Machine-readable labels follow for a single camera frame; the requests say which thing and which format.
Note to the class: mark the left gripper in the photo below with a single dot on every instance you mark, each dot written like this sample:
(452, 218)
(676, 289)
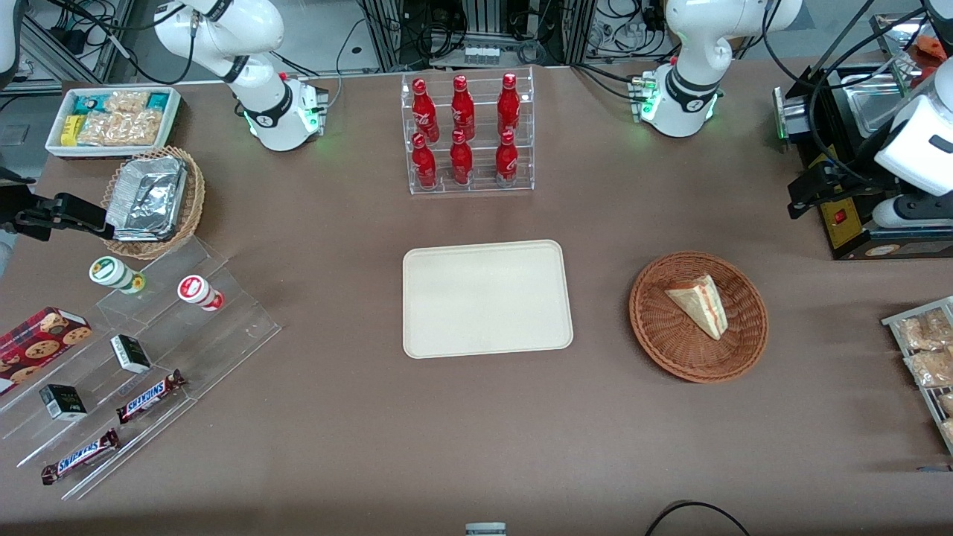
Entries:
(855, 165)

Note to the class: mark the triangular sandwich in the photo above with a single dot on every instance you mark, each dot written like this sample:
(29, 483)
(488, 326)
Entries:
(700, 305)

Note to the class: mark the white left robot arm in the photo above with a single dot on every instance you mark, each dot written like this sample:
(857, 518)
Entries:
(689, 89)

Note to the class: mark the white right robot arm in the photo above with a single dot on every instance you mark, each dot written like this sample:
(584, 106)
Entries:
(264, 112)

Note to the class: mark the light wicker basket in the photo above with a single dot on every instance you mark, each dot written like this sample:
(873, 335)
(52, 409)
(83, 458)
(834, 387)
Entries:
(195, 201)

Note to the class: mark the brown round wicker basket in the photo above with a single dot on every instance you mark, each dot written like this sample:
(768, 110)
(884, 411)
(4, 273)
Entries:
(733, 350)

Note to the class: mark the beige plastic tray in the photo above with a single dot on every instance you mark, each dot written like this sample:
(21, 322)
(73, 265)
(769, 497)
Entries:
(488, 298)

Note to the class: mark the black food warmer case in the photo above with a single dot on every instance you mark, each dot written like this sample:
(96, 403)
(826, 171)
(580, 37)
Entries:
(845, 223)

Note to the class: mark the white rectangular snack bin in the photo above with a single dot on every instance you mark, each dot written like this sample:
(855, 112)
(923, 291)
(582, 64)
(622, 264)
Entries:
(56, 145)

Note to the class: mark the green lid cup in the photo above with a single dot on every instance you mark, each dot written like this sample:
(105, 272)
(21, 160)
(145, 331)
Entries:
(112, 272)

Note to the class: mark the yellow snack packet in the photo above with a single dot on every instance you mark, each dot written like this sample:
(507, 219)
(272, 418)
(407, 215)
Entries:
(71, 130)

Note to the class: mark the stack of foil trays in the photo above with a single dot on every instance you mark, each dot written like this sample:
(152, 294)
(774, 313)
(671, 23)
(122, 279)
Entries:
(149, 197)

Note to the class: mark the large clear cracker bag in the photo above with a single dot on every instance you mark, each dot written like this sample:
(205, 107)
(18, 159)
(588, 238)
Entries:
(123, 129)

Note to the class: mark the teal snack packet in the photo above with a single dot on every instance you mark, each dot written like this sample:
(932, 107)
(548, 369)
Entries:
(157, 101)
(89, 104)

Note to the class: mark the steel warmer pan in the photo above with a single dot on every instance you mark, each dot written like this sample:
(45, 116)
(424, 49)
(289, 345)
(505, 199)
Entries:
(875, 104)

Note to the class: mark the small clear cracker bag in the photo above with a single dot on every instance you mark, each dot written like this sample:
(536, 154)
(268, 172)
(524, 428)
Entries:
(126, 103)

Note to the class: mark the red cookie box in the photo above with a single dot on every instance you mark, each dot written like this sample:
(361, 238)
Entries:
(37, 342)

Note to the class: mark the red lid cup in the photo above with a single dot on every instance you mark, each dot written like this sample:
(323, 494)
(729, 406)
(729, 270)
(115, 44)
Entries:
(197, 290)

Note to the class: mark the small black white box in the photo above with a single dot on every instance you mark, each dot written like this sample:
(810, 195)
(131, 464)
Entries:
(130, 353)
(63, 402)

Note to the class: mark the clear bag of pastry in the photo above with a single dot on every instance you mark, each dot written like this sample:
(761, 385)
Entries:
(948, 429)
(934, 367)
(923, 331)
(947, 402)

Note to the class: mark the clear acrylic stepped display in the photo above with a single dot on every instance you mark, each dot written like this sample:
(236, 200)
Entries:
(223, 335)

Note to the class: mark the orange fried snack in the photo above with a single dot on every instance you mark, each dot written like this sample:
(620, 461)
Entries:
(932, 46)

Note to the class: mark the snickers chocolate bar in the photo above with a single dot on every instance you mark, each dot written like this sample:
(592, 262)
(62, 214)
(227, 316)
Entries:
(80, 455)
(149, 397)

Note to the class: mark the red cola bottle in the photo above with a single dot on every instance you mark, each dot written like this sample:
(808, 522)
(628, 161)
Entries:
(462, 108)
(424, 164)
(506, 160)
(424, 112)
(461, 160)
(508, 104)

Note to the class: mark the clear acrylic bottle rack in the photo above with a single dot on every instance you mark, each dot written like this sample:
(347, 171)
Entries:
(480, 182)

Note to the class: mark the white power strip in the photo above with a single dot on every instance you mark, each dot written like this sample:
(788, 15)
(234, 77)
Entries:
(481, 54)

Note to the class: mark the black equipment rack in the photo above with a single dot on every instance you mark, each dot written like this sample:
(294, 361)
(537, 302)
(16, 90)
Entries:
(484, 22)

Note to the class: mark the small grey device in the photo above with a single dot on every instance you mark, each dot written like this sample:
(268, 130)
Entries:
(485, 529)

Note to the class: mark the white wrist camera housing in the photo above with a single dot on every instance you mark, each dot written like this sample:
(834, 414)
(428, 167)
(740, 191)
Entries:
(912, 212)

